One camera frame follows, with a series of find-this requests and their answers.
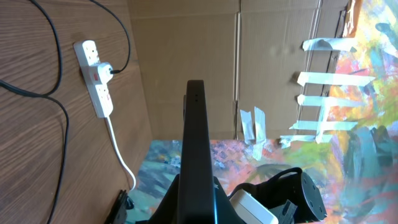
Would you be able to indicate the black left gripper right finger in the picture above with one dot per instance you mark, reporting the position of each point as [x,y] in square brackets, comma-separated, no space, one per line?
[225,212]

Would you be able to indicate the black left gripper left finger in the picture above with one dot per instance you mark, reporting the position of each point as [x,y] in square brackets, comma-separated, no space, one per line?
[167,210]

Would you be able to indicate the blue Samsung smartphone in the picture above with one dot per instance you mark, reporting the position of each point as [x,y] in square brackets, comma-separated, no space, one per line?
[196,194]

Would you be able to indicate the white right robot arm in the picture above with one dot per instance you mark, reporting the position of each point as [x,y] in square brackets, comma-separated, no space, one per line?
[291,196]

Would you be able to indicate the white charger plug adapter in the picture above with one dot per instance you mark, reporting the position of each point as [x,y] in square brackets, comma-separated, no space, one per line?
[100,73]

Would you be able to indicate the colourful painted floor mat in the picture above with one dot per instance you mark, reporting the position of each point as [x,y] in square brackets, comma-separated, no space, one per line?
[213,41]

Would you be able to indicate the white power strip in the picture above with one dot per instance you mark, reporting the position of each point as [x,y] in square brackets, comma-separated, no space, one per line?
[88,55]

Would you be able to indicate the white tape strips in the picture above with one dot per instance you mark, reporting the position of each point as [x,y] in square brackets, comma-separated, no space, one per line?
[277,101]

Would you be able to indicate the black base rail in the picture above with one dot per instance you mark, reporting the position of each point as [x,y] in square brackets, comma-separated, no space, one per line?
[118,212]

